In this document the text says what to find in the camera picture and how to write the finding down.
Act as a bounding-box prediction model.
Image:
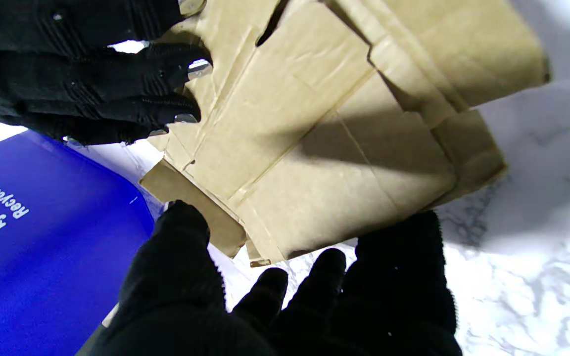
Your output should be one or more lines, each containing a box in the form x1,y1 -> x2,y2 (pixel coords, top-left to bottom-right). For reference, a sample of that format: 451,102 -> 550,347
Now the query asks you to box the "brown cardboard box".
139,0 -> 552,267

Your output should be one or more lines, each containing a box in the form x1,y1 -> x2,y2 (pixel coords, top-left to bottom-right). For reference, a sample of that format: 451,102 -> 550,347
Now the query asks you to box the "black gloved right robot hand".
0,0 -> 214,145

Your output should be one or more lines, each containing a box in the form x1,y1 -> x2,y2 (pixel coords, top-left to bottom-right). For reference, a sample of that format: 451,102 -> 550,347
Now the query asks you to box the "blue plastic recycling bin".
0,130 -> 167,356

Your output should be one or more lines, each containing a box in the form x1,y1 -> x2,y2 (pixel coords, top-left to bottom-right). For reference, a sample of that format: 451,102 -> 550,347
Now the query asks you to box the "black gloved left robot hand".
77,200 -> 464,356

